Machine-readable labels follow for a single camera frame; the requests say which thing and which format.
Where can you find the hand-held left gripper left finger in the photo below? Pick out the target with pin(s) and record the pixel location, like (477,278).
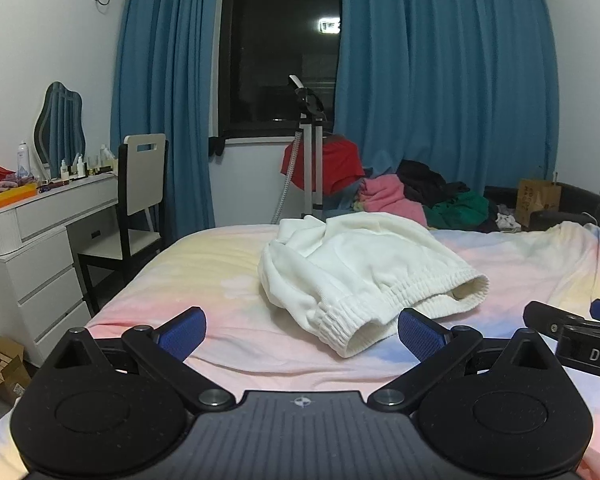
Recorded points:
(182,332)

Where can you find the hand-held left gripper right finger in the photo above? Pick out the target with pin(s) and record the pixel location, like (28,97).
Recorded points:
(420,332)

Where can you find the white sweatshirt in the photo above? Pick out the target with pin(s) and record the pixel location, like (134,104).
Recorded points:
(370,265)

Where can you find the pastel bed sheet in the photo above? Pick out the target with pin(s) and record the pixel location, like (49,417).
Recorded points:
(180,270)

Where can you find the dark sofa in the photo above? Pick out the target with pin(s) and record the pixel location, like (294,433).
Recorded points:
(580,202)

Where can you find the brown paper bag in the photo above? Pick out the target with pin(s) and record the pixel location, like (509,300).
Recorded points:
(537,200)

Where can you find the green garment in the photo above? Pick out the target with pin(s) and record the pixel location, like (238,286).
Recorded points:
(460,210)

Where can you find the pink garment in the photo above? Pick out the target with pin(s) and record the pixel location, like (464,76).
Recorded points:
(387,195)

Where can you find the black garment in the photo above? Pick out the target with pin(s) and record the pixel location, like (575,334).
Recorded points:
(425,177)

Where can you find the black and white chair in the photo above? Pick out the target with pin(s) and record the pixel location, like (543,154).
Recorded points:
(140,180)

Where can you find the white dressing table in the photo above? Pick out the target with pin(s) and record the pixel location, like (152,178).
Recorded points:
(25,260)

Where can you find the open cardboard box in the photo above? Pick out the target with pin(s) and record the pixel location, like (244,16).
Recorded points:
(2,365)

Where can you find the red garment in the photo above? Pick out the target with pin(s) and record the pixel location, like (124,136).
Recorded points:
(342,162)

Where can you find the small cosmetic bottle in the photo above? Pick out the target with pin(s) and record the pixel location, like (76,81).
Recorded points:
(80,166)
(64,170)

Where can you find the garment steamer stand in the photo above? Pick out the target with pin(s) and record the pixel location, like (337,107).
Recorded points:
(311,160)

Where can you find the orange tray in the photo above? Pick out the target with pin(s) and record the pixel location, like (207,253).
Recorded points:
(7,199)

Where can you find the blue curtain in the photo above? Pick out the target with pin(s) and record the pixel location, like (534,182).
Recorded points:
(445,70)
(160,100)

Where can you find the white spray bottle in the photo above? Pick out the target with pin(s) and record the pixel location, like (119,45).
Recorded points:
(23,160)

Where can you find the wavy vanity mirror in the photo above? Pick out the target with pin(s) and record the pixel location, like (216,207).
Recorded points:
(60,125)

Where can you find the red packet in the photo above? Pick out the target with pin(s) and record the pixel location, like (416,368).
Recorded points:
(0,170)

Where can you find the dark window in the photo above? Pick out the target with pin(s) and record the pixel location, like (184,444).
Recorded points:
(275,50)

